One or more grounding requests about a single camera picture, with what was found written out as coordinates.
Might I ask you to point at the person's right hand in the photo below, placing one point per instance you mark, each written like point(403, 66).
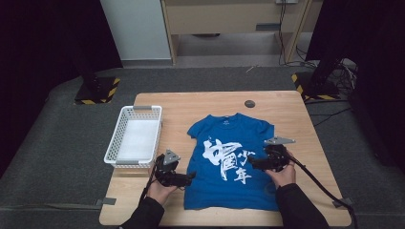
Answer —
point(283, 176)

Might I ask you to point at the grey tape strip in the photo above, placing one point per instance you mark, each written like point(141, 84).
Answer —
point(106, 201)

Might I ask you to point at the person's left hand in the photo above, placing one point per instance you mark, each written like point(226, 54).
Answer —
point(159, 192)

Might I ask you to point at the dark curtain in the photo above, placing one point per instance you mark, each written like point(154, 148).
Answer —
point(38, 47)
point(375, 63)

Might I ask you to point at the white perforated plastic basket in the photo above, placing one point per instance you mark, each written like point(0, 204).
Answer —
point(135, 140)

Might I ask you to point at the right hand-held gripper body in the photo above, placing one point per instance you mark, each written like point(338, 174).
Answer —
point(277, 156)

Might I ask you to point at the white cabinet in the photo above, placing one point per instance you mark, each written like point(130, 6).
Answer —
point(137, 28)

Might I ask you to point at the black stand with striped base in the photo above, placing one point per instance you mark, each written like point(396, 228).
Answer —
point(318, 86)
point(95, 90)

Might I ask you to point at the blue T-shirt with white print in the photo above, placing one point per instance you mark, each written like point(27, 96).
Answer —
point(223, 191)

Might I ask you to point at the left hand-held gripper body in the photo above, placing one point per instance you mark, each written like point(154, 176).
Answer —
point(167, 168)

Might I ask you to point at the dark round table grommet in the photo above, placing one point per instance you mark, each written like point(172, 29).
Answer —
point(250, 103)

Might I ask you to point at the light wooden desk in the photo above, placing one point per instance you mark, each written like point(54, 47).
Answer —
point(223, 17)

